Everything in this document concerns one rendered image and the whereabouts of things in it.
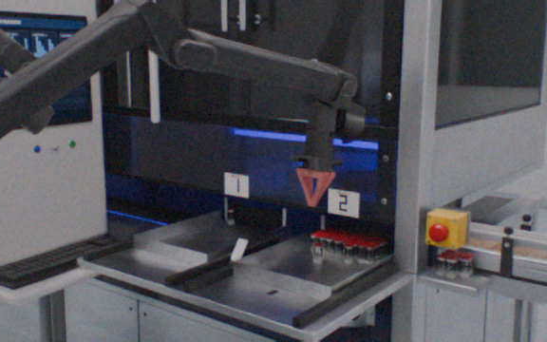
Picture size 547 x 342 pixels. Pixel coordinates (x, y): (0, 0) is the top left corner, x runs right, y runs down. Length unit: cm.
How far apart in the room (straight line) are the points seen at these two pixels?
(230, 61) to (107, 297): 137
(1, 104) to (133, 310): 135
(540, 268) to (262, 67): 77
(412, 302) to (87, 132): 108
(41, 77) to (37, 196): 99
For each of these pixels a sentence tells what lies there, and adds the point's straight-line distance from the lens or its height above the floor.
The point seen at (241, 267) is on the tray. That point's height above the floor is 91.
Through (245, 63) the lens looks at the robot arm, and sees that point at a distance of 109.
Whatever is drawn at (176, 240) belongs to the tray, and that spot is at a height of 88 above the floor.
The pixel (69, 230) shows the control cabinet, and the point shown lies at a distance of 200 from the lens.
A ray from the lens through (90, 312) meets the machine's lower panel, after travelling 239.
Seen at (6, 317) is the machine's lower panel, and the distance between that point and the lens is 290.
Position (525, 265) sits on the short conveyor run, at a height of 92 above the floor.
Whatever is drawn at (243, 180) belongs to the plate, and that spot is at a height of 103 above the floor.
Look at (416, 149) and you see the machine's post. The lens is 144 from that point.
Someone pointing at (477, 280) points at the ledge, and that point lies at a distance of 151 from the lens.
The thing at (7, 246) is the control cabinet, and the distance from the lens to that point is 189.
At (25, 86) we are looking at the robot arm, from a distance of 95.
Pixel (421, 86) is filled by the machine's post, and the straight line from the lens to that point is 142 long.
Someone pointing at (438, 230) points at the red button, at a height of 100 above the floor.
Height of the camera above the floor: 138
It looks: 11 degrees down
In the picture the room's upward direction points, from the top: straight up
